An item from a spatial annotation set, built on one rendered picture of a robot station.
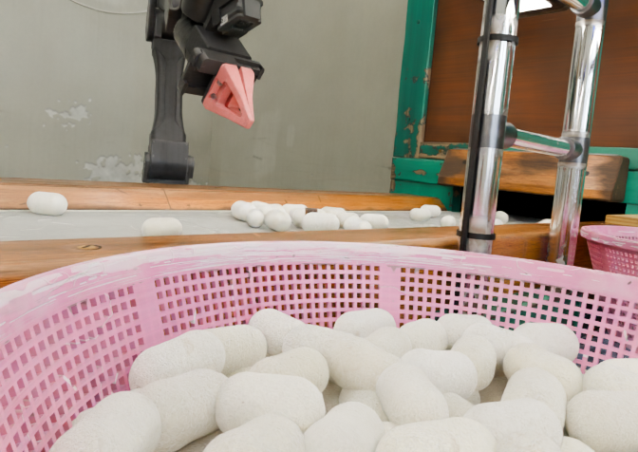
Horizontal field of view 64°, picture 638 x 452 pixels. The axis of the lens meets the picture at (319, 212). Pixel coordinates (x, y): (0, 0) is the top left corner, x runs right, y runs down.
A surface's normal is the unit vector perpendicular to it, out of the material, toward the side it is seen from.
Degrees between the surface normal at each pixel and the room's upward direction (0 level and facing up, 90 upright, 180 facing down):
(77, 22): 90
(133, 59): 90
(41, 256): 0
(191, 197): 45
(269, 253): 75
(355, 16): 90
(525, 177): 67
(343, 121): 90
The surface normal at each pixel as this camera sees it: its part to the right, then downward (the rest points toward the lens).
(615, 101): -0.73, 0.00
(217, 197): 0.54, -0.62
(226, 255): 0.70, -0.14
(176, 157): 0.40, -0.11
